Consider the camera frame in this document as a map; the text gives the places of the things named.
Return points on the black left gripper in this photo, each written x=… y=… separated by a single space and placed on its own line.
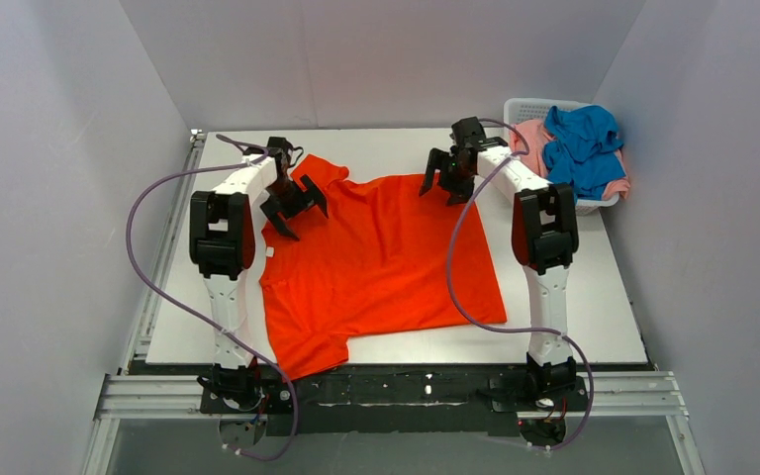
x=291 y=204

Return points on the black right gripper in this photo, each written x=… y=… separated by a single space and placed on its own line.
x=450 y=170

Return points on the orange t shirt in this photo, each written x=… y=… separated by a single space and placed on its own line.
x=381 y=259

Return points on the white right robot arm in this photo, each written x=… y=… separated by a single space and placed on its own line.
x=544 y=238

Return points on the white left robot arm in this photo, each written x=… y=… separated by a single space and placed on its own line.
x=222 y=246

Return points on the pink t shirt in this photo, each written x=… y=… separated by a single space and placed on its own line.
x=534 y=136

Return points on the white plastic laundry basket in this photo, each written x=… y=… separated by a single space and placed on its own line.
x=518 y=110

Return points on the blue t shirt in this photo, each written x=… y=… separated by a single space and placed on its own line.
x=584 y=153

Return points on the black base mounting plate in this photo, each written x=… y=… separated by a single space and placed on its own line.
x=397 y=398

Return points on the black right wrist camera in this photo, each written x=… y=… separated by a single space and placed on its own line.
x=469 y=133

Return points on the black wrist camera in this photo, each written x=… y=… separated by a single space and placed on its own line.
x=280 y=147
x=469 y=133

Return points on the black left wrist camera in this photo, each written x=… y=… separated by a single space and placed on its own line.
x=280 y=147

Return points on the aluminium frame rail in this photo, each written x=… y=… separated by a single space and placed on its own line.
x=148 y=419

